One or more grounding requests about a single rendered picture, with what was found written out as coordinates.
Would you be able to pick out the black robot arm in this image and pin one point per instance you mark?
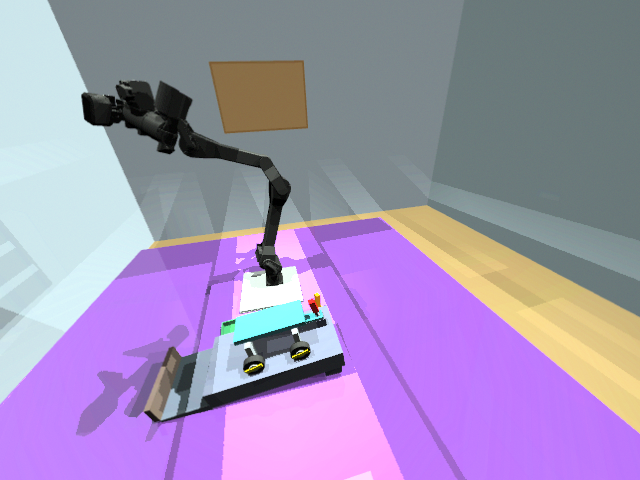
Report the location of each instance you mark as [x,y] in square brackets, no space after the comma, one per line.
[174,106]

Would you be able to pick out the red-headed pin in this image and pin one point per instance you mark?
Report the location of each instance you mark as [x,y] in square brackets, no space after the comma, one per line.
[313,306]

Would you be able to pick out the small cyan-topped trolley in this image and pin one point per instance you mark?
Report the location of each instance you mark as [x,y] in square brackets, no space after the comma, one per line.
[268,322]

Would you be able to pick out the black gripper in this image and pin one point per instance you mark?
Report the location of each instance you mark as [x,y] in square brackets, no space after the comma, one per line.
[101,110]

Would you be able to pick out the grey ramp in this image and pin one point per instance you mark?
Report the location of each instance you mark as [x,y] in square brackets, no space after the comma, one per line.
[214,377]

